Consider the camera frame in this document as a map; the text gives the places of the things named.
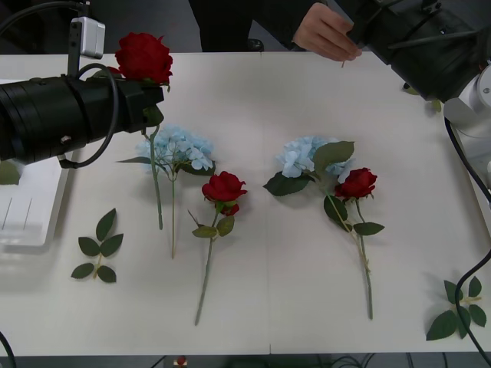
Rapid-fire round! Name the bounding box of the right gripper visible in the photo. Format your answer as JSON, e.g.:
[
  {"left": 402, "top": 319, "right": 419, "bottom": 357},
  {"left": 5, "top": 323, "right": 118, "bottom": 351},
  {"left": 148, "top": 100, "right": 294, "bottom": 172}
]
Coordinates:
[{"left": 347, "top": 0, "right": 407, "bottom": 58}]

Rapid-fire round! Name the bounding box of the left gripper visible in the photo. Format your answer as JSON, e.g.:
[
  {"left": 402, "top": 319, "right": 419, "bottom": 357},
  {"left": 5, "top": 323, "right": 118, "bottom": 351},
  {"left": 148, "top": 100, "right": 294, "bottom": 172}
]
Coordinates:
[{"left": 114, "top": 80, "right": 165, "bottom": 134}]

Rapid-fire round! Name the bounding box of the red rose with thick stem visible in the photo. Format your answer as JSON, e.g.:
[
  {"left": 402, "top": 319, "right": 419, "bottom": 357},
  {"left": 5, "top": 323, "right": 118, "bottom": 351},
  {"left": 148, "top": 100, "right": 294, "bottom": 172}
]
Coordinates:
[{"left": 106, "top": 32, "right": 174, "bottom": 231}]

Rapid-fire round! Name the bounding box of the red rose with small bud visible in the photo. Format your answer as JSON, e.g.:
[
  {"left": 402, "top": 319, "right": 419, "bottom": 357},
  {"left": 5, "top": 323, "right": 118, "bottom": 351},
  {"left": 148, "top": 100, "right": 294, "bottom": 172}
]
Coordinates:
[{"left": 186, "top": 170, "right": 249, "bottom": 327}]

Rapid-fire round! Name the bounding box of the person's hand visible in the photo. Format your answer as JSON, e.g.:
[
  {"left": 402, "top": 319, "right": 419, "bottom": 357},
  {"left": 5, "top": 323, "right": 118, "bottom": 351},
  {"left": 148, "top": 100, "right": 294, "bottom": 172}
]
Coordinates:
[{"left": 294, "top": 2, "right": 364, "bottom": 63}]

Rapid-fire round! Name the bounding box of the green leaf twig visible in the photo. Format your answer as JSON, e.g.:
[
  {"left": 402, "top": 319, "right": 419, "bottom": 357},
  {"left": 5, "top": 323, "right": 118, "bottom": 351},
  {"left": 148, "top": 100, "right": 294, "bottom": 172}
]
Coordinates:
[
  {"left": 71, "top": 208, "right": 124, "bottom": 284},
  {"left": 425, "top": 275, "right": 487, "bottom": 341},
  {"left": 402, "top": 82, "right": 443, "bottom": 113}
]

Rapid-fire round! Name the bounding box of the person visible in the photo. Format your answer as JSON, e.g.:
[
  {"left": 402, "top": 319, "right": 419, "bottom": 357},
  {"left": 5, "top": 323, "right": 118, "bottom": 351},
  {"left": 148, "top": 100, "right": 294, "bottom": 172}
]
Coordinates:
[{"left": 187, "top": 0, "right": 319, "bottom": 53}]

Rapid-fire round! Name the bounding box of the red rose with long stem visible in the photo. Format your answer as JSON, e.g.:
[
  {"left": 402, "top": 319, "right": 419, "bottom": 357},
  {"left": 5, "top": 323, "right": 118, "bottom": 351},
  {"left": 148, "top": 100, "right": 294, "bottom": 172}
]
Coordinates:
[{"left": 323, "top": 167, "right": 386, "bottom": 320}]

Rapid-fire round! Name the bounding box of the shallow white box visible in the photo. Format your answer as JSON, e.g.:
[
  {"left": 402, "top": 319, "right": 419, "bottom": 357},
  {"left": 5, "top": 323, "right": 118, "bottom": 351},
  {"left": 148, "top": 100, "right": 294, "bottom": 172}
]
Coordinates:
[{"left": 0, "top": 153, "right": 74, "bottom": 256}]

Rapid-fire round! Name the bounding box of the black left wrist camera cable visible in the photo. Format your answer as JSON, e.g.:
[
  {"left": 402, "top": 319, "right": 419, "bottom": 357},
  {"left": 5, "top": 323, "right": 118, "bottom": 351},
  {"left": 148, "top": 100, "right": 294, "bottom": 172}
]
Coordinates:
[{"left": 57, "top": 63, "right": 118, "bottom": 169}]

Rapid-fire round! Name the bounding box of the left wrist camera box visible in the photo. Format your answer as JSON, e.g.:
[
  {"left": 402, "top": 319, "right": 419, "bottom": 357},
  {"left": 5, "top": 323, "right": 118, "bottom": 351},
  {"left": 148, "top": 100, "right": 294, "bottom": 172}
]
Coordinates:
[{"left": 70, "top": 16, "right": 107, "bottom": 61}]

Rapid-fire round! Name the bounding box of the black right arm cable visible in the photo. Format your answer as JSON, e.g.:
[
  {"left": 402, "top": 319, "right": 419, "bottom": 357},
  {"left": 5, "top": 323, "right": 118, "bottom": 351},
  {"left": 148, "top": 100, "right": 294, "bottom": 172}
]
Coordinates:
[{"left": 443, "top": 114, "right": 491, "bottom": 357}]

